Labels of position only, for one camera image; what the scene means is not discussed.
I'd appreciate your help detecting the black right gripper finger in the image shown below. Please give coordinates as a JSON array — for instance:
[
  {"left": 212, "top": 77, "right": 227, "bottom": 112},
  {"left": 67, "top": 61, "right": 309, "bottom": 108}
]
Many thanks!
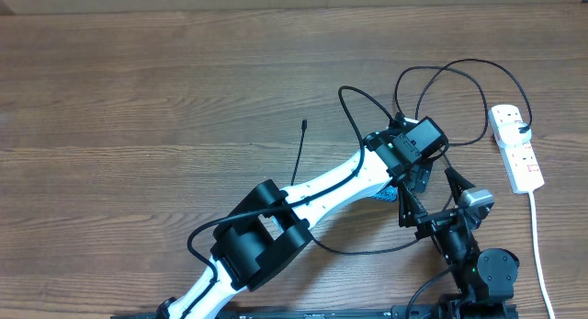
[
  {"left": 445, "top": 167, "right": 475, "bottom": 203},
  {"left": 398, "top": 184, "right": 428, "bottom": 227}
]

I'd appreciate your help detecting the white charger adapter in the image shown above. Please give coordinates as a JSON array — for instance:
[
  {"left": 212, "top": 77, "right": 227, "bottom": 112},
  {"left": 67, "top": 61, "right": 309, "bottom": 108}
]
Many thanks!
[{"left": 494, "top": 122, "right": 532, "bottom": 148}]

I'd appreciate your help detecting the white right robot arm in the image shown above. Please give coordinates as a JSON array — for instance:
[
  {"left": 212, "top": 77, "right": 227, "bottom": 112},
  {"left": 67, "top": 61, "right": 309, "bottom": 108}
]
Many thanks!
[{"left": 390, "top": 167, "right": 520, "bottom": 318}]

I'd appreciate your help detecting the white power strip cord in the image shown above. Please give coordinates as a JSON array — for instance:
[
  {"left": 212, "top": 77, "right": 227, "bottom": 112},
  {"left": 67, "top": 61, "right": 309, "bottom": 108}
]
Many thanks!
[{"left": 527, "top": 191, "right": 557, "bottom": 319}]

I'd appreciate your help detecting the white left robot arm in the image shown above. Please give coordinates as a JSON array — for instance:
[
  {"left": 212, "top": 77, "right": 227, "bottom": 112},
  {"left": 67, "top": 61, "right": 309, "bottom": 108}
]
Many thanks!
[{"left": 156, "top": 118, "right": 448, "bottom": 318}]

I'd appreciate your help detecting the Galaxy smartphone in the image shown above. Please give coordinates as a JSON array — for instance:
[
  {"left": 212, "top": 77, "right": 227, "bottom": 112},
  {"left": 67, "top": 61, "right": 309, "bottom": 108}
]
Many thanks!
[{"left": 372, "top": 186, "right": 398, "bottom": 202}]

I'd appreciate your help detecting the white power strip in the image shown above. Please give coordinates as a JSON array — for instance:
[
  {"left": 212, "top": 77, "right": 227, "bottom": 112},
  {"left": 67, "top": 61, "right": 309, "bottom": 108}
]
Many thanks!
[{"left": 488, "top": 105, "right": 545, "bottom": 194}]

